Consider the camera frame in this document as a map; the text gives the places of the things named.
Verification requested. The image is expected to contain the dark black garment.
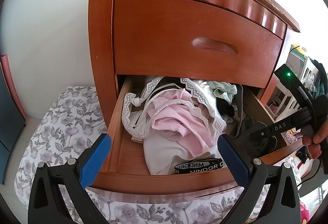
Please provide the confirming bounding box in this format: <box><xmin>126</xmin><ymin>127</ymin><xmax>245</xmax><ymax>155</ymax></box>
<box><xmin>228</xmin><ymin>85</ymin><xmax>277</xmax><ymax>158</ymax></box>

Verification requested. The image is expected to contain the mint green garment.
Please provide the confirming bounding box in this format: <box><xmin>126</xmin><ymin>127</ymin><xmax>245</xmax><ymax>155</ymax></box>
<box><xmin>208</xmin><ymin>81</ymin><xmax>237</xmax><ymax>105</ymax></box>

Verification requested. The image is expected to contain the white plain cloth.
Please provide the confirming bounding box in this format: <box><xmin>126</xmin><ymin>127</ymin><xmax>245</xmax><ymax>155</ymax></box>
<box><xmin>143</xmin><ymin>133</ymin><xmax>226</xmax><ymax>175</ymax></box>

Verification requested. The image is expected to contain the right hand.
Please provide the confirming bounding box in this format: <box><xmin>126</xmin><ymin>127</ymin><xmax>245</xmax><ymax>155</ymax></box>
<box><xmin>302</xmin><ymin>120</ymin><xmax>328</xmax><ymax>159</ymax></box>

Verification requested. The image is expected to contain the red floral fabric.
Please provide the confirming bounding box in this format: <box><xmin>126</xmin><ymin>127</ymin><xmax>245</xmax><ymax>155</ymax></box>
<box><xmin>300</xmin><ymin>201</ymin><xmax>310</xmax><ymax>224</ymax></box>

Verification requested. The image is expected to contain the white plastic rack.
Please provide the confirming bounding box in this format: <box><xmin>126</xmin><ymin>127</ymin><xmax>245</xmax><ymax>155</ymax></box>
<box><xmin>265</xmin><ymin>81</ymin><xmax>301</xmax><ymax>121</ymax></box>

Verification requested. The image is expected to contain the grey floral bedsheet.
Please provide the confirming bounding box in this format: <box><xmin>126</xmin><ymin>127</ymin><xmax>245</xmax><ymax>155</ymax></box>
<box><xmin>14</xmin><ymin>86</ymin><xmax>243</xmax><ymax>223</ymax></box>

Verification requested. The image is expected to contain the open lower wooden drawer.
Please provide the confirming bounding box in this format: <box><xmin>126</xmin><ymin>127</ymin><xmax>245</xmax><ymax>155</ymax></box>
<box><xmin>91</xmin><ymin>78</ymin><xmax>306</xmax><ymax>195</ymax></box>

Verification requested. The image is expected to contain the dark blue panel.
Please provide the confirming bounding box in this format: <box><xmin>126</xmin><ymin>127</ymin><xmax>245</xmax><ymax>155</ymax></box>
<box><xmin>0</xmin><ymin>72</ymin><xmax>25</xmax><ymax>185</ymax></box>

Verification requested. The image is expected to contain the white lace-trimmed garment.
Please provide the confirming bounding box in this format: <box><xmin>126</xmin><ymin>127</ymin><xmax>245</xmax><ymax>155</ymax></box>
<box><xmin>122</xmin><ymin>76</ymin><xmax>227</xmax><ymax>143</ymax></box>

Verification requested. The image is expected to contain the pink fabric garment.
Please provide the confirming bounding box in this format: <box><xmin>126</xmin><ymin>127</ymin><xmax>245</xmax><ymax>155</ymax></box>
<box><xmin>147</xmin><ymin>89</ymin><xmax>214</xmax><ymax>157</ymax></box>

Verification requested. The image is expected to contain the brown wooden nightstand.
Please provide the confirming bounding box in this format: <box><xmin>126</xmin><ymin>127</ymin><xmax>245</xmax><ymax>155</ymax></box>
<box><xmin>88</xmin><ymin>0</ymin><xmax>300</xmax><ymax>204</ymax></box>

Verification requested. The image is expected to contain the closed upper wooden drawer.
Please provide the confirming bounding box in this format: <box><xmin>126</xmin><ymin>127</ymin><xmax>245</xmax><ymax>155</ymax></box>
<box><xmin>113</xmin><ymin>0</ymin><xmax>282</xmax><ymax>88</ymax></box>

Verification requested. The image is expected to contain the black mindgrip strap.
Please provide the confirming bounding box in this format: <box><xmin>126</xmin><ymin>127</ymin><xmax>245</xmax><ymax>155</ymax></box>
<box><xmin>174</xmin><ymin>158</ymin><xmax>226</xmax><ymax>175</ymax></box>

